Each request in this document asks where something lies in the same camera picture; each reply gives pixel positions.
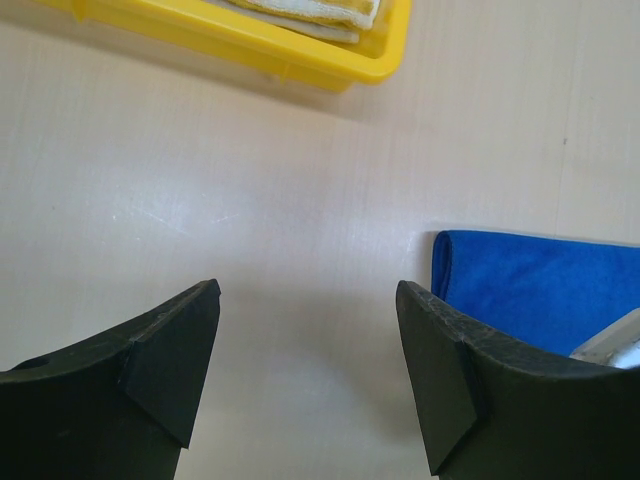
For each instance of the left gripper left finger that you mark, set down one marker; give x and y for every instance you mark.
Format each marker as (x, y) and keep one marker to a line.
(121, 404)

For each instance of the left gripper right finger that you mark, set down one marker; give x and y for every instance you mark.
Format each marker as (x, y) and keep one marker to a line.
(493, 407)

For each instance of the blue towel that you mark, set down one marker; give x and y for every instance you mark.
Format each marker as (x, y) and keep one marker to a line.
(553, 294)

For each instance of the yellow striped towel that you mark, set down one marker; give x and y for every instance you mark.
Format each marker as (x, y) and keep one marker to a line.
(333, 21)

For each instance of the yellow plastic tray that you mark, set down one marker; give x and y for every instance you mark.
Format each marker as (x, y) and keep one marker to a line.
(219, 32)

